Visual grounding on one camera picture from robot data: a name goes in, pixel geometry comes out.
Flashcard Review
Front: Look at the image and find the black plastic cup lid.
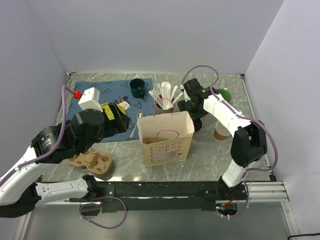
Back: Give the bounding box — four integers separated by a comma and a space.
193, 119, 203, 132

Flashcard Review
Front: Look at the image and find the dark teal mug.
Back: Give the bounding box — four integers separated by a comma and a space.
129, 78, 146, 99

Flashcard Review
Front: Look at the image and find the stack of paper cups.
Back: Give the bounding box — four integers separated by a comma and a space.
213, 121, 231, 141

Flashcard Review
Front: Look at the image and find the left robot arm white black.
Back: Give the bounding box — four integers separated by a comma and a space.
0, 102, 131, 218

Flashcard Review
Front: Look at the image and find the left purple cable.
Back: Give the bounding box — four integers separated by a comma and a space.
0, 84, 76, 188

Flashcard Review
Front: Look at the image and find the brown cardboard cup carrier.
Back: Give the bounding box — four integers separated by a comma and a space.
142, 137, 160, 145
67, 149, 112, 176

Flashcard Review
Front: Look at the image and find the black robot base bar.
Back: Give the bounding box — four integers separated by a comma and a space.
69, 181, 247, 211

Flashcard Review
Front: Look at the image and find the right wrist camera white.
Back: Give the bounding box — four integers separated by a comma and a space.
178, 84, 190, 101

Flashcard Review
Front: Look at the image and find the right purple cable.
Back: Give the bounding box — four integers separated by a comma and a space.
180, 64, 279, 173

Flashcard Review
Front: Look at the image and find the yellow dotted plate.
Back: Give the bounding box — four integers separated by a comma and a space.
100, 102, 115, 120

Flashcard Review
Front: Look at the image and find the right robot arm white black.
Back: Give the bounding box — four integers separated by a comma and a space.
177, 78, 268, 200

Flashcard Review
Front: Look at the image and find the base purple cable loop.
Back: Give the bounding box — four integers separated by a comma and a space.
79, 195, 128, 229

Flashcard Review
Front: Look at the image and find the green inside ceramic mug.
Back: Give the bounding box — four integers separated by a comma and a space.
216, 88, 232, 103

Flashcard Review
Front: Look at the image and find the blue alphabet placemat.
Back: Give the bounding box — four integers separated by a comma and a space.
74, 78, 154, 142

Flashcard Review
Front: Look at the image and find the cartoon mouse coaster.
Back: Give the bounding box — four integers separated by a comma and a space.
115, 96, 130, 110

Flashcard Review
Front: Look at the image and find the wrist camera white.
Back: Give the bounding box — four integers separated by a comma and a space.
78, 87, 103, 112
178, 84, 190, 101

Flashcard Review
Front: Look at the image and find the pink paper gift bag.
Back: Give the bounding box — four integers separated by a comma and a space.
137, 110, 195, 167

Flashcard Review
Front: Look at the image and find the silver spoon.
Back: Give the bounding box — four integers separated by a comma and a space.
129, 110, 144, 139

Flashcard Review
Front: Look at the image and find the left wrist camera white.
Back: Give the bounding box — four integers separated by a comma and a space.
78, 87, 103, 112

